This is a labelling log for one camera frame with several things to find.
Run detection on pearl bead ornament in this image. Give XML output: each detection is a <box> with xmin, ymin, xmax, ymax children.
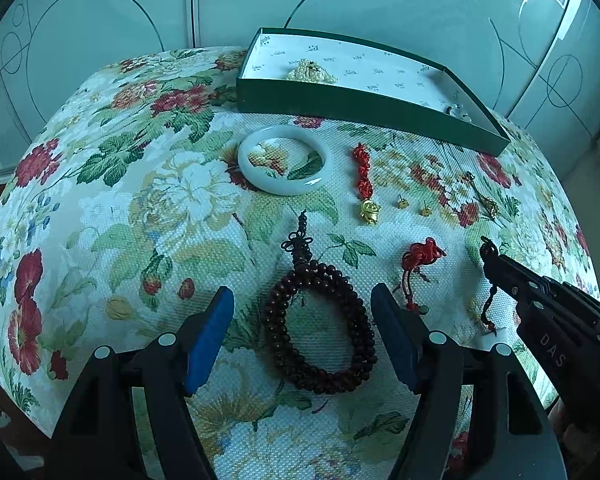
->
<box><xmin>286</xmin><ymin>60</ymin><xmax>338</xmax><ymax>83</ymax></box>

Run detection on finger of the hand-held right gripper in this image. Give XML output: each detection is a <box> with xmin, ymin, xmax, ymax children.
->
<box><xmin>480</xmin><ymin>236</ymin><xmax>548</xmax><ymax>287</ymax></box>
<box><xmin>482</xmin><ymin>255</ymin><xmax>537</xmax><ymax>312</ymax></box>

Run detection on dark wooden bead bracelet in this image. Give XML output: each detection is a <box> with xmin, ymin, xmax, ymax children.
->
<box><xmin>262</xmin><ymin>210</ymin><xmax>378</xmax><ymax>395</ymax></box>

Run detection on red knotted cord gold pendant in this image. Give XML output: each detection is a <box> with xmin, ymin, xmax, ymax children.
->
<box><xmin>352</xmin><ymin>142</ymin><xmax>383</xmax><ymax>222</ymax></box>

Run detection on white jade bangle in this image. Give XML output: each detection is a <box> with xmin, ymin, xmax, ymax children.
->
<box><xmin>237</xmin><ymin>125</ymin><xmax>331</xmax><ymax>195</ymax></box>

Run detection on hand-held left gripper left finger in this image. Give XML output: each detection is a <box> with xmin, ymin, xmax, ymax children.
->
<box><xmin>42</xmin><ymin>286</ymin><xmax>236</xmax><ymax>480</ymax></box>

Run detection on dark beaded cord white pendant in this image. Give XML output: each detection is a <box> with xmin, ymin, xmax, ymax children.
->
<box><xmin>480</xmin><ymin>282</ymin><xmax>508</xmax><ymax>348</ymax></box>

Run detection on red cord bracelet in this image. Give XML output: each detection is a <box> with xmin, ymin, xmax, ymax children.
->
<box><xmin>400</xmin><ymin>240</ymin><xmax>448</xmax><ymax>317</ymax></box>

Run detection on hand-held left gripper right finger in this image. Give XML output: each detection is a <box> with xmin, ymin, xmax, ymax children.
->
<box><xmin>370</xmin><ymin>283</ymin><xmax>566</xmax><ymax>480</ymax></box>

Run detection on wardrobe with circle-patterned doors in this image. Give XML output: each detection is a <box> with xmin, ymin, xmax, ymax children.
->
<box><xmin>0</xmin><ymin>0</ymin><xmax>600</xmax><ymax>186</ymax></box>

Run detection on green jewelry box tray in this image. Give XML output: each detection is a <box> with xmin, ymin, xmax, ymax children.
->
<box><xmin>236</xmin><ymin>27</ymin><xmax>512</xmax><ymax>157</ymax></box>

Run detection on floral printed cloth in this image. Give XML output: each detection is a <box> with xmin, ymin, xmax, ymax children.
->
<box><xmin>0</xmin><ymin>47</ymin><xmax>600</xmax><ymax>480</ymax></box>

